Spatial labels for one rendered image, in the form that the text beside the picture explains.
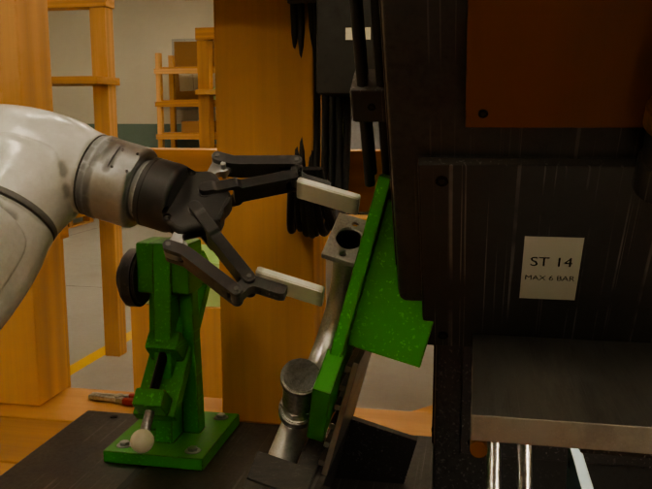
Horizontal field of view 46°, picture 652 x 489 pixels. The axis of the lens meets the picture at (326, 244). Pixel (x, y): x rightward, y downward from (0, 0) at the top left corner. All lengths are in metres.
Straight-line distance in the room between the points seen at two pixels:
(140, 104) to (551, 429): 11.46
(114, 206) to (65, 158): 0.07
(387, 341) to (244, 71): 0.51
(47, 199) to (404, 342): 0.39
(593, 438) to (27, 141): 0.60
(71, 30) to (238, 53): 11.37
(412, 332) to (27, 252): 0.38
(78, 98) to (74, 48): 0.73
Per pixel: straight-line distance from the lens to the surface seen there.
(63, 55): 12.48
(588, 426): 0.53
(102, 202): 0.83
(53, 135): 0.85
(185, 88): 11.57
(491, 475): 0.67
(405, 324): 0.71
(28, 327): 1.28
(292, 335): 1.11
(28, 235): 0.82
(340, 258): 0.76
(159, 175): 0.81
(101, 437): 1.11
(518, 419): 0.53
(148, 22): 11.88
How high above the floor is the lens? 1.32
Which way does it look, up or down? 9 degrees down
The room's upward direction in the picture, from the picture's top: straight up
